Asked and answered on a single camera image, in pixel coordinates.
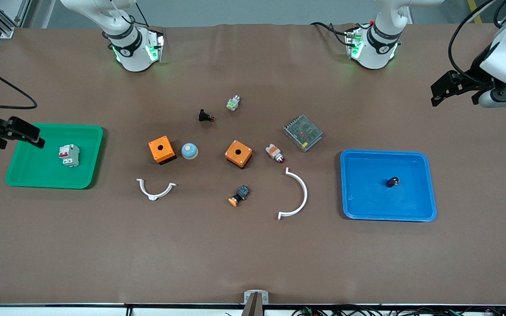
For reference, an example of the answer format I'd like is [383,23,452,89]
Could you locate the white red circuit breaker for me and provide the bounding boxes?
[58,144,80,168]

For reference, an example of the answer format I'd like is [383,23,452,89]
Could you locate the green plastic tray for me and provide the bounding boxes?
[5,124,104,190]

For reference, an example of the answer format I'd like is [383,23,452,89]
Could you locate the green lit left base box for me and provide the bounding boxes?
[344,27,364,60]

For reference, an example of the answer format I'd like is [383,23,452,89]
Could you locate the green lit base box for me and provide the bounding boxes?
[344,27,364,60]
[145,28,166,63]

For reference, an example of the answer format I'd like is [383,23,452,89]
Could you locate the blue plastic tray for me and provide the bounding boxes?
[340,149,437,222]

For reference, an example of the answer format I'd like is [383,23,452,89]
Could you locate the left orange button box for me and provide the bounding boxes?
[148,136,177,165]

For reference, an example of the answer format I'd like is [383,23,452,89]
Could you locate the small white curved clamp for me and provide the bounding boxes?
[136,178,177,201]

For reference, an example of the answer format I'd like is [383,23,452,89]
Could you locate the metal mesh power supply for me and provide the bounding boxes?
[283,115,324,153]

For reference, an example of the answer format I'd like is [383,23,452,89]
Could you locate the green lit right base box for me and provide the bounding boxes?
[145,28,166,63]

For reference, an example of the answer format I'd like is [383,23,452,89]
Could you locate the large white curved strip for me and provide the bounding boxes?
[278,167,308,221]

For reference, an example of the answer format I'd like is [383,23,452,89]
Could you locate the red orange white indicator lamp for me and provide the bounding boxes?
[265,143,286,164]

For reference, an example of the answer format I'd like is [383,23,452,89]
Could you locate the orange button box with screws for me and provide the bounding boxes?
[225,140,253,169]

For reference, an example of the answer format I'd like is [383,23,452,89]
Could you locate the orange black push button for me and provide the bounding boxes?
[228,185,250,207]

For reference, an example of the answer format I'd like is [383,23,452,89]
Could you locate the brown table cover mat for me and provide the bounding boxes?
[0,23,506,306]

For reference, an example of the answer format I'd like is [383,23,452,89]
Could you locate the aluminium frame profile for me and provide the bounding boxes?
[0,0,40,39]

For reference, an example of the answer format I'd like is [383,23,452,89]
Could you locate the black left base cable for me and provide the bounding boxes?
[310,20,355,45]

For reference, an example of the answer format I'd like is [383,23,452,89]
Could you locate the black base cable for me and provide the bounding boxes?
[134,0,150,28]
[310,20,355,45]

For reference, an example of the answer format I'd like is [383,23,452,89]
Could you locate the black right base cable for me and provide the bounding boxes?
[134,0,150,28]

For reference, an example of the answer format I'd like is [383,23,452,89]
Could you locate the black cable bundle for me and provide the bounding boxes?
[292,305,506,316]

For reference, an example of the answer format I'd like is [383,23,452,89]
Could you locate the grey metal mount bracket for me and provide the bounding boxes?
[244,290,269,305]

